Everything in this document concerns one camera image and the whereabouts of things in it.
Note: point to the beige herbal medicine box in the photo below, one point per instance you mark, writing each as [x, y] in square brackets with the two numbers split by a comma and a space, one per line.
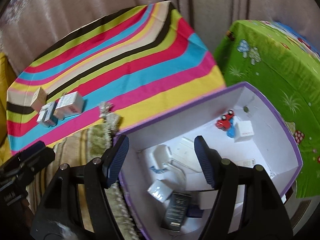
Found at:
[39, 99]

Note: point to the small white cube box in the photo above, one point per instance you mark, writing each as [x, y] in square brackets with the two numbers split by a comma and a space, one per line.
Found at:
[243, 131]

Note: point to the white charger adapter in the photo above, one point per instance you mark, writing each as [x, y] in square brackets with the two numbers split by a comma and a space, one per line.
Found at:
[160, 160]

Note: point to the yellow leather sofa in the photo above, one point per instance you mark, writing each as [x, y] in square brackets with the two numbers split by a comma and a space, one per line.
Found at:
[8, 76]

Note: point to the white teal medicine box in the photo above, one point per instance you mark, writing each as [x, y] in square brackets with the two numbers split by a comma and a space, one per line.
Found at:
[46, 115]

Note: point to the colourful striped cloth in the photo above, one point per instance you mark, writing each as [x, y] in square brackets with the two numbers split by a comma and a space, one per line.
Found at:
[146, 60]

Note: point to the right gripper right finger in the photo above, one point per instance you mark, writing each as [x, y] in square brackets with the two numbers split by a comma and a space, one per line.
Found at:
[210, 162]

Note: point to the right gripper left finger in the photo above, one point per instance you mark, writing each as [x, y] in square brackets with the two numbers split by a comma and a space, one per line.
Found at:
[114, 159]

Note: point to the white red medicine box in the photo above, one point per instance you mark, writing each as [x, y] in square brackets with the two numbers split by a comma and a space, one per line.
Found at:
[69, 105]

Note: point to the red toy car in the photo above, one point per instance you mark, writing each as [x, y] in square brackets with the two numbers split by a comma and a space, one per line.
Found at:
[226, 121]

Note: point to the purple white storage box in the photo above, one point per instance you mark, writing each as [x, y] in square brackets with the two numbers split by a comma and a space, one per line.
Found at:
[255, 174]

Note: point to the striped velvet cushion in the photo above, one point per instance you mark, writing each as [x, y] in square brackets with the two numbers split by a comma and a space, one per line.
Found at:
[67, 199]

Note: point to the black rectangular box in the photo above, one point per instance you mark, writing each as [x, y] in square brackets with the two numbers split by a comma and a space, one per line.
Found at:
[176, 211]

